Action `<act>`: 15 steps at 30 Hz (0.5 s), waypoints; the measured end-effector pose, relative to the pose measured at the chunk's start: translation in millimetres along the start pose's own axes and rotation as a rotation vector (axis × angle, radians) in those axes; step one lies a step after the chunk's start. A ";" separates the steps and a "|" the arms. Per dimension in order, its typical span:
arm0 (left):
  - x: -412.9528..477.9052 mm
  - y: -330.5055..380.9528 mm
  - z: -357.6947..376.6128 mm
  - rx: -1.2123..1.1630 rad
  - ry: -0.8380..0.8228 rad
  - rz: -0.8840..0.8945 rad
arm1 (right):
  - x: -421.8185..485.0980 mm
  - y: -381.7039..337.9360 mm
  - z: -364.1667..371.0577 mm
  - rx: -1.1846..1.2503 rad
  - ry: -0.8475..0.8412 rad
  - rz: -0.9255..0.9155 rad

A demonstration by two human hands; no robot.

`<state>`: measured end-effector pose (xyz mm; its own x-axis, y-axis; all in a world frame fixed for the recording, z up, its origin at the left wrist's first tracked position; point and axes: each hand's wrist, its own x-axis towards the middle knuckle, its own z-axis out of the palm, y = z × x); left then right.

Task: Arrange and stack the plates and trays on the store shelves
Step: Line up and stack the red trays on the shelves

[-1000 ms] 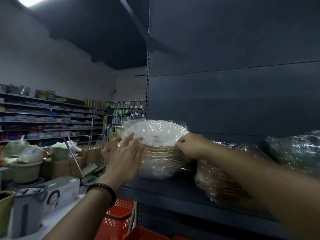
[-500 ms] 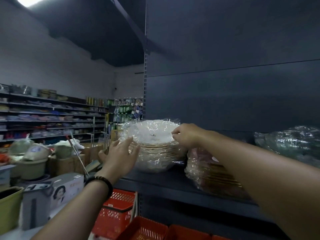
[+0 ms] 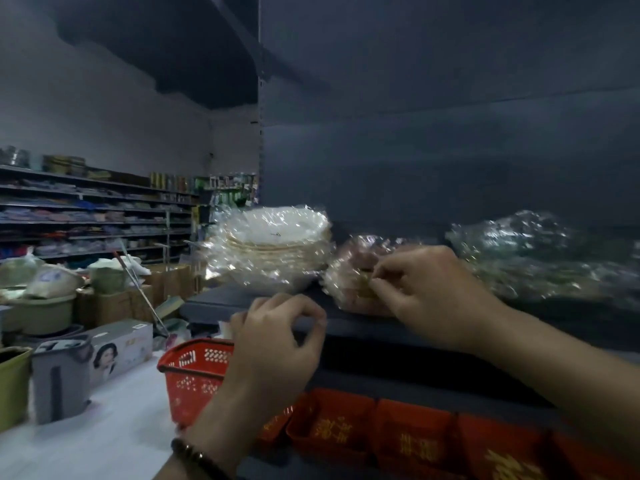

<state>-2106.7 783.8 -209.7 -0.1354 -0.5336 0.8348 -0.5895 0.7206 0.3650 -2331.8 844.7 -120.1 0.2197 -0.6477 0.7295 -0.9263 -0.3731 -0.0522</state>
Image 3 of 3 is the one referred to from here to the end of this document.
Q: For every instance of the person's right hand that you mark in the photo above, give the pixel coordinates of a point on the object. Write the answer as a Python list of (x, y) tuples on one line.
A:
[(440, 299)]

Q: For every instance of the person's left hand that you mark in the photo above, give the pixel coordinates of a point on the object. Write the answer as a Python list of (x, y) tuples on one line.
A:
[(270, 364)]

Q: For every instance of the row of red base trays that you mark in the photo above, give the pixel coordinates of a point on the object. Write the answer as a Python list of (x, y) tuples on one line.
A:
[(340, 424)]

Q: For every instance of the rose pink rectangular tray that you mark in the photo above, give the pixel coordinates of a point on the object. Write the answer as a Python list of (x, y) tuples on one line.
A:
[(345, 293)]

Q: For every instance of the stack of white plates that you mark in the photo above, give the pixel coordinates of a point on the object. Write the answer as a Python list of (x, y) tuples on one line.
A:
[(275, 244)]

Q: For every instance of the dark metal shelf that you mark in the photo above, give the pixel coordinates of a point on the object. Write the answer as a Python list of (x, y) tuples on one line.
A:
[(450, 144)]

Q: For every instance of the person's right forearm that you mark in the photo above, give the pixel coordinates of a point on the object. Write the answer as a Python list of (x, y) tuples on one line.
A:
[(575, 374)]

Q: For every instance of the red shopping basket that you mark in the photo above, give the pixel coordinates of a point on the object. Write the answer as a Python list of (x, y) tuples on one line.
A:
[(195, 379)]

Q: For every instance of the metal mop pole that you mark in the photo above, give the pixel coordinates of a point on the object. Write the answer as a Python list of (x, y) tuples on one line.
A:
[(145, 299)]

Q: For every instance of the white box with portrait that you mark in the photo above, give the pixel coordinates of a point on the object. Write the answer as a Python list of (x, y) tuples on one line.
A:
[(125, 349)]

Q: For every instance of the rack of green packets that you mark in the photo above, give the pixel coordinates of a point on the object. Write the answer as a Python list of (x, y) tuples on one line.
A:
[(230, 189)]

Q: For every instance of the grey mop bucket set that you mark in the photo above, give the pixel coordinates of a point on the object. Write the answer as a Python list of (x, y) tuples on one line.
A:
[(62, 379)]

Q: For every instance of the pale green buckets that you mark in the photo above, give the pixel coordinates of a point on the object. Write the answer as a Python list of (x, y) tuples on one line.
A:
[(40, 309)]

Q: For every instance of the wall shelving with goods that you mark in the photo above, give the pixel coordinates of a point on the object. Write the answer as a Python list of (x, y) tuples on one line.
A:
[(90, 214)]

